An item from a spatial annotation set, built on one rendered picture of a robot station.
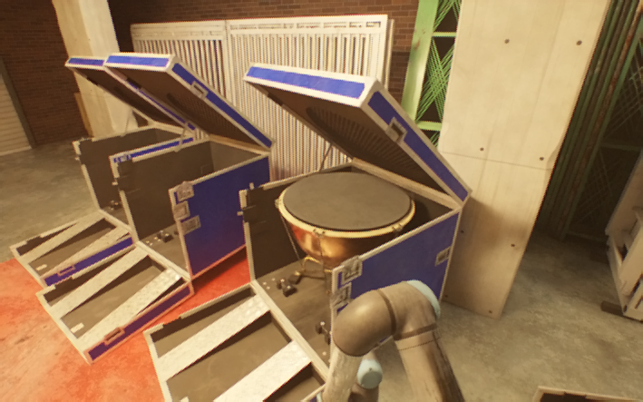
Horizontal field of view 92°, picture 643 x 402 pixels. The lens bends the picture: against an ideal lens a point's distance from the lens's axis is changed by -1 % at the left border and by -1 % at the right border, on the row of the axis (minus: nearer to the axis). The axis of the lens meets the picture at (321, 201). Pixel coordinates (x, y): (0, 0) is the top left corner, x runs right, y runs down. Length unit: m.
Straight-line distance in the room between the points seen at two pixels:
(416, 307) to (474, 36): 1.67
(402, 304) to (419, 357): 0.12
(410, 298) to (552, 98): 1.59
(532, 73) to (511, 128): 0.30
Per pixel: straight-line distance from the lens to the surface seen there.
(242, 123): 2.69
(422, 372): 0.86
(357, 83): 1.30
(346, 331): 0.84
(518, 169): 2.28
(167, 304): 2.80
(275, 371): 2.15
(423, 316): 0.86
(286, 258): 2.71
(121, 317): 2.86
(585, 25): 2.17
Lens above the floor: 1.89
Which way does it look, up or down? 27 degrees down
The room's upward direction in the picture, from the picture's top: straight up
